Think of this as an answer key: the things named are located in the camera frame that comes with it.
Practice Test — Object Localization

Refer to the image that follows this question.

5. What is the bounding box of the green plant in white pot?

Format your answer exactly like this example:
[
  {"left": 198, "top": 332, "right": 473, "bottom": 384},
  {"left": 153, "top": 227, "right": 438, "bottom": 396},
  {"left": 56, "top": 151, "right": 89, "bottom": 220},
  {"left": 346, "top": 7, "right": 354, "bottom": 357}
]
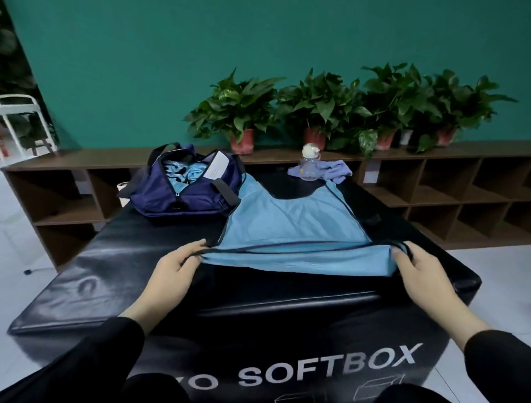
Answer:
[{"left": 352, "top": 62, "right": 436, "bottom": 159}]

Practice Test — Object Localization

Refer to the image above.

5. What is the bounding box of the clear bottle silver cap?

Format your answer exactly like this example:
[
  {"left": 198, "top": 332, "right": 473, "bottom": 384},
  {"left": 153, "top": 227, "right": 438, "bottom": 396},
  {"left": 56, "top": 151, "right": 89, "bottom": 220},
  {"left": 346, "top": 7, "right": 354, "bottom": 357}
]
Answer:
[{"left": 299, "top": 143, "right": 323, "bottom": 182}]

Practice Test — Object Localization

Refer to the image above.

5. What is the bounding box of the person's left hand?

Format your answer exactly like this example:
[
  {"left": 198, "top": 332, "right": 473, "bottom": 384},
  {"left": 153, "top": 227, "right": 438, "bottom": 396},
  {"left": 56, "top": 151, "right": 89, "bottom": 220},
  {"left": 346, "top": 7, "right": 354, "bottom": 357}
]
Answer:
[{"left": 133, "top": 239, "right": 209, "bottom": 321}]

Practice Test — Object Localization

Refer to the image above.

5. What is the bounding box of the person's left forearm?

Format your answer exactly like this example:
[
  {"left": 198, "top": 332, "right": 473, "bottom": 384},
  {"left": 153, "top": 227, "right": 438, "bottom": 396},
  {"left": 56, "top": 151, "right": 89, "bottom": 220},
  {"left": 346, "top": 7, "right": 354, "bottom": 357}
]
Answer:
[{"left": 0, "top": 299, "right": 167, "bottom": 403}]

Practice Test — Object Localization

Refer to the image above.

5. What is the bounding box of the small white-lidded jar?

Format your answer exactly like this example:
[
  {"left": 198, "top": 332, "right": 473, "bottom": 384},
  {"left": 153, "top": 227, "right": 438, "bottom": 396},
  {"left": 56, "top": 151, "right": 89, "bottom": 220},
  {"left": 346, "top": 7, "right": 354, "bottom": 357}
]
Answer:
[{"left": 116, "top": 181, "right": 132, "bottom": 209}]

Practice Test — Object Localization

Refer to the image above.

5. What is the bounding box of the black leather bench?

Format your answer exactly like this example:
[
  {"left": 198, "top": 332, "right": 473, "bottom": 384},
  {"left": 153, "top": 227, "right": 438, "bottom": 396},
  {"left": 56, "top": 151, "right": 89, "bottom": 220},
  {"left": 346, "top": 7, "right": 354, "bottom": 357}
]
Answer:
[{"left": 7, "top": 170, "right": 483, "bottom": 403}]

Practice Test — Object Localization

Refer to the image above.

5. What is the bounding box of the white wheeled cart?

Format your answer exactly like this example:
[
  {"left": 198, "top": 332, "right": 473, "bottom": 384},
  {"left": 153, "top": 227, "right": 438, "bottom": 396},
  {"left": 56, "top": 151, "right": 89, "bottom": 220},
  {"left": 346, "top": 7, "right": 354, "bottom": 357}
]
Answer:
[{"left": 0, "top": 93, "right": 59, "bottom": 163}]

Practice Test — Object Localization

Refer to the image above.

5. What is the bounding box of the person's right forearm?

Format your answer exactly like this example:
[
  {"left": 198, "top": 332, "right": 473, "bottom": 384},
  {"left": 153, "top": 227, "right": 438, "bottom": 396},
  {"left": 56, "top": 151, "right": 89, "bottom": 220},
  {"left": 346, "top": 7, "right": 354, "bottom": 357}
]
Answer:
[{"left": 440, "top": 303, "right": 531, "bottom": 403}]

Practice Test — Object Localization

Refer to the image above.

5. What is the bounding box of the wooden shelf cabinet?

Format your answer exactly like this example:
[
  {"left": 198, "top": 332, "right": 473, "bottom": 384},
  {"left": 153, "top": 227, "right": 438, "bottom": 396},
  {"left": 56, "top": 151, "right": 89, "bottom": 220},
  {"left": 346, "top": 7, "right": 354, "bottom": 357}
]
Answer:
[{"left": 2, "top": 139, "right": 531, "bottom": 271}]

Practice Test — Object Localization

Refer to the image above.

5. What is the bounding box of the navy blue bag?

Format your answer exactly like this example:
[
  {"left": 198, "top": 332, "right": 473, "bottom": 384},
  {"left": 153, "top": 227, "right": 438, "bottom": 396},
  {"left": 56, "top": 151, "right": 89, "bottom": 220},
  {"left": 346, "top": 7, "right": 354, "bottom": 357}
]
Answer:
[{"left": 118, "top": 143, "right": 248, "bottom": 219}]

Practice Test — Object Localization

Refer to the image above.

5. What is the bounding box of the purple cloth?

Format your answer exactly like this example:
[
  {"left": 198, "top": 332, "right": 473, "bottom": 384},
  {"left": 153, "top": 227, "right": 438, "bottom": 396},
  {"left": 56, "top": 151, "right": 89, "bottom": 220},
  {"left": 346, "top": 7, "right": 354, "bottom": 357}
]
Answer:
[{"left": 287, "top": 160, "right": 355, "bottom": 185}]

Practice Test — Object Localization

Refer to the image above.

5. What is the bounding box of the person's right hand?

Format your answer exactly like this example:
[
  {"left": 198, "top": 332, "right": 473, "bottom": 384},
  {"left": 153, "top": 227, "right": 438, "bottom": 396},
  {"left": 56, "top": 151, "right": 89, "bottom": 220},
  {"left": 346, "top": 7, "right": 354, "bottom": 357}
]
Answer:
[{"left": 391, "top": 241, "right": 467, "bottom": 323}]

